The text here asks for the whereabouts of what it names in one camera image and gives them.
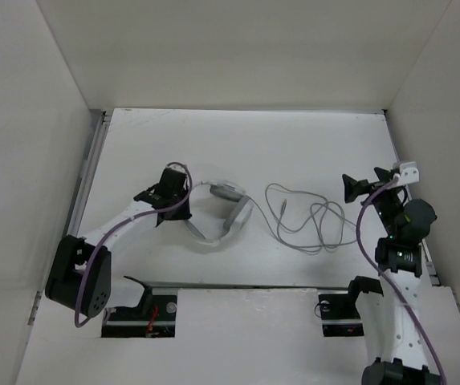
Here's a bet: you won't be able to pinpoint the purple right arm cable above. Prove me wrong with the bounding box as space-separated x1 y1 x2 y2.
356 178 447 385

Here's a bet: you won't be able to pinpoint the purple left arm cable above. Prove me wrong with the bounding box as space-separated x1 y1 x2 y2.
73 161 193 329

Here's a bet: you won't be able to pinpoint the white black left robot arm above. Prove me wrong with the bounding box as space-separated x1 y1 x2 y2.
45 162 193 328

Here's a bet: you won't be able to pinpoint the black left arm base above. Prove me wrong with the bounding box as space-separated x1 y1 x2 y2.
101 288 178 338

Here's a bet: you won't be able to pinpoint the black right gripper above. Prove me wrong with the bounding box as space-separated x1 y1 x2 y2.
342 165 405 237

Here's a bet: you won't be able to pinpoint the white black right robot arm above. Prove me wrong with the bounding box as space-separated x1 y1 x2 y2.
342 162 447 384

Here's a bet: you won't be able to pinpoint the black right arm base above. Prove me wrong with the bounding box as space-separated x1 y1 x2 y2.
314 290 364 338

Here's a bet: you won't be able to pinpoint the white grey headphones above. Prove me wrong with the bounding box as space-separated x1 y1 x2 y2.
184 175 254 254

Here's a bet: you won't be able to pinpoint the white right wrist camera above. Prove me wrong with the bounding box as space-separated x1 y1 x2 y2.
392 161 420 187

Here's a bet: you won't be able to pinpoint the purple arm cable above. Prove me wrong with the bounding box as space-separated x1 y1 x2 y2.
356 178 447 385
73 161 193 329

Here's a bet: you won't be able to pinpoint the grey headphone cable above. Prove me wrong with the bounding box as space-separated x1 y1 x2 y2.
249 182 361 257

